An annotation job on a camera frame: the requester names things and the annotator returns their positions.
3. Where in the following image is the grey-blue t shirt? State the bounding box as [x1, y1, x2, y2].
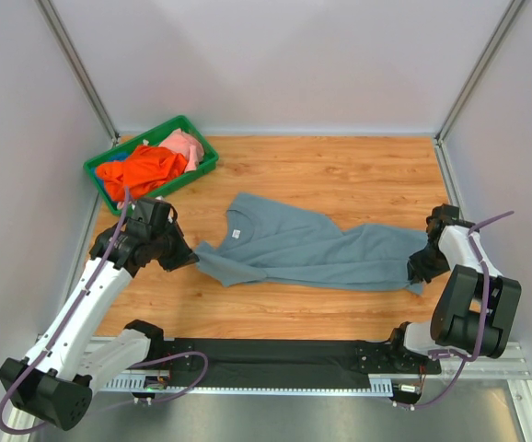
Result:
[195, 192, 427, 295]

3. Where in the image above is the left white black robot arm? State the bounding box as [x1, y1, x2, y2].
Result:
[0, 197, 198, 436]

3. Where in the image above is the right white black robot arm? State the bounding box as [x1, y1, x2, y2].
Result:
[355, 204, 522, 375]

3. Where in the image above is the orange t shirt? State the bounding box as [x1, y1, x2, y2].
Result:
[96, 145, 187, 203]

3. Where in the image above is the green plastic bin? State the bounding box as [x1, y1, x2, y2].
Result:
[84, 115, 219, 215]

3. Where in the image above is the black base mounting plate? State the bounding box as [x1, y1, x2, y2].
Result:
[146, 338, 441, 390]

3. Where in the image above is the pink t shirt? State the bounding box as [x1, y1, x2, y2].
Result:
[159, 129, 204, 172]

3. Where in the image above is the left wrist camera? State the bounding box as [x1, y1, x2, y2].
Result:
[131, 197, 178, 234]

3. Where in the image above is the right aluminium corner post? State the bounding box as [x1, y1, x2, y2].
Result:
[434, 0, 530, 144]

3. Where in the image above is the aluminium corner post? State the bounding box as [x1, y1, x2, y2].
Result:
[434, 0, 530, 144]
[35, 0, 120, 144]

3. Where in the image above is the grey slotted cable duct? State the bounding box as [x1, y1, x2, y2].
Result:
[95, 373, 396, 397]

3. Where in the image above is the aluminium frame rail front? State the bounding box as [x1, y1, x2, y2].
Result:
[8, 337, 529, 432]

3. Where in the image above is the left aluminium corner post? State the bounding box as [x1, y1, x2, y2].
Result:
[35, 0, 120, 144]

